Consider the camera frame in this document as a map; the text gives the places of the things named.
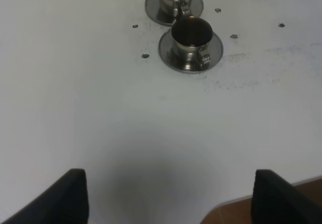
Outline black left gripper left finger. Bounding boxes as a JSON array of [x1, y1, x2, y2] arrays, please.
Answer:
[[4, 169, 89, 223]]

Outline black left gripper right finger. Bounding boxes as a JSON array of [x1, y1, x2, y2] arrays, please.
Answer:
[[251, 170, 321, 223]]

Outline near stainless steel saucer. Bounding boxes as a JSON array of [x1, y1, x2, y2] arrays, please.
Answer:
[[158, 29, 224, 73]]

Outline stainless steel saucer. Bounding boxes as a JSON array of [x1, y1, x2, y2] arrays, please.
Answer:
[[158, 29, 224, 73], [145, 0, 204, 27]]

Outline near stainless steel teacup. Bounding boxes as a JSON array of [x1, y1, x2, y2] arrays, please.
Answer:
[[171, 16, 213, 72]]

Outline far stainless steel saucer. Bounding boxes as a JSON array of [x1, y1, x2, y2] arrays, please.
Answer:
[[145, 0, 204, 27]]

